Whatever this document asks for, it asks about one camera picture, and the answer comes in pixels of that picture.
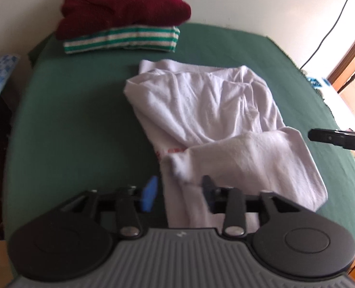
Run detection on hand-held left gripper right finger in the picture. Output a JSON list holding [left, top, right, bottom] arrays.
[[201, 174, 304, 239]]

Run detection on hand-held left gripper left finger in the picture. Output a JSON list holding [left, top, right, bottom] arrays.
[[57, 175, 159, 240]]

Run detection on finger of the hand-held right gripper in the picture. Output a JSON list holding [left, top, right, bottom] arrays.
[[309, 128, 355, 156]]

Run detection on blue plastic items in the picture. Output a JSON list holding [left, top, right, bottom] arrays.
[[306, 76, 331, 90]]

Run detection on green tablecloth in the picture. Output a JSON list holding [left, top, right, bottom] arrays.
[[2, 22, 355, 246]]

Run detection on green white striped shirt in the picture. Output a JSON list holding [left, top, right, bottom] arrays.
[[63, 25, 181, 55]]

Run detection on maroon knit sweater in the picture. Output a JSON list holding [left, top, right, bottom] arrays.
[[56, 0, 192, 40]]

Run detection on wooden door frame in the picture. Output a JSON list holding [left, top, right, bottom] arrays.
[[327, 30, 355, 95]]

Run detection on black wall cable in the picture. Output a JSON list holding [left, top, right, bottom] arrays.
[[299, 0, 355, 69]]

